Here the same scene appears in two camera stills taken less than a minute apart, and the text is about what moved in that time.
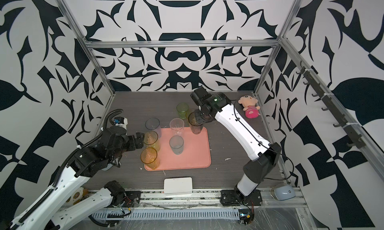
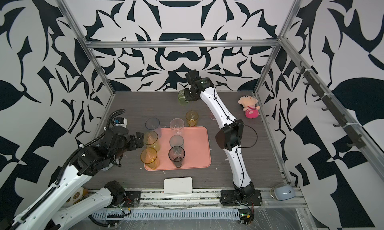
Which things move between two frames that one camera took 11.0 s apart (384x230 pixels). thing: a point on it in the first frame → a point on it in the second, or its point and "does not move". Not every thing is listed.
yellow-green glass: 151,140 does not move
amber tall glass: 149,156 does not move
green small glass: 182,108 → 181,96
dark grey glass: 195,127 → 176,154
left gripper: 132,144 does not move
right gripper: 199,117 → 187,95
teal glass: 176,143 does not move
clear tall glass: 177,126 does not move
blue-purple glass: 153,124 does not move
